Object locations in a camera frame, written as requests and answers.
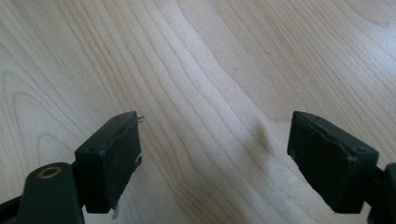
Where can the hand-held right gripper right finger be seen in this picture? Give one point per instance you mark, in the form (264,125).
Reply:
(330,168)

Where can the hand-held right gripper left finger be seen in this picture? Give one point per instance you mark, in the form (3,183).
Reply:
(109,165)

